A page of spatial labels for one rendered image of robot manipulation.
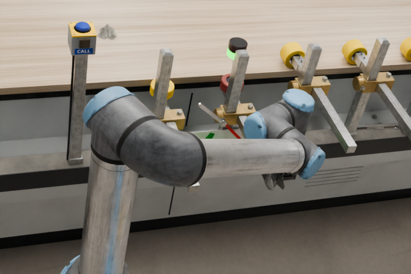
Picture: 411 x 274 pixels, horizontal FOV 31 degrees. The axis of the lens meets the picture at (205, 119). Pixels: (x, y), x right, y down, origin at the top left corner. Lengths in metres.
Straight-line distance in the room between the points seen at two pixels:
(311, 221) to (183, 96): 1.04
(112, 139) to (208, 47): 1.23
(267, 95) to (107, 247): 1.20
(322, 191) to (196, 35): 1.01
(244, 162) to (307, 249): 1.66
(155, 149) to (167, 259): 1.68
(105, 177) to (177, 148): 0.21
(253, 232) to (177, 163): 1.83
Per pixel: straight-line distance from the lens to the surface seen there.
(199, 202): 3.10
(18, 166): 2.44
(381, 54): 2.56
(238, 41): 2.37
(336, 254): 3.32
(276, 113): 2.00
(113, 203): 1.67
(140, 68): 2.53
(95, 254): 1.81
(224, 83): 2.52
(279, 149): 1.79
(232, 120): 2.48
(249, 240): 3.25
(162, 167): 1.47
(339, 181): 3.33
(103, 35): 2.64
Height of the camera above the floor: 2.43
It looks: 40 degrees down
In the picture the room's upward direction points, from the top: 12 degrees clockwise
